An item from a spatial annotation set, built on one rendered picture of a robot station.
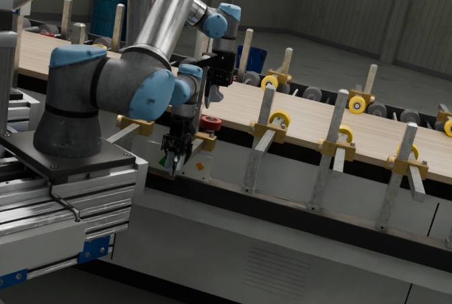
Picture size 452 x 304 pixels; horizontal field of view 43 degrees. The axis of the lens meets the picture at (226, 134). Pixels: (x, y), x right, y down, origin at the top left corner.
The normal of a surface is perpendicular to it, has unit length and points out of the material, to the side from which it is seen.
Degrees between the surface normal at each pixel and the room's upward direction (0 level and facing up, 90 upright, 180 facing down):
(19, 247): 90
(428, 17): 90
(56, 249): 90
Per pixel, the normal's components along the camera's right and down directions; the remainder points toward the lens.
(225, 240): -0.23, 0.25
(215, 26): 0.32, 0.35
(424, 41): -0.66, 0.10
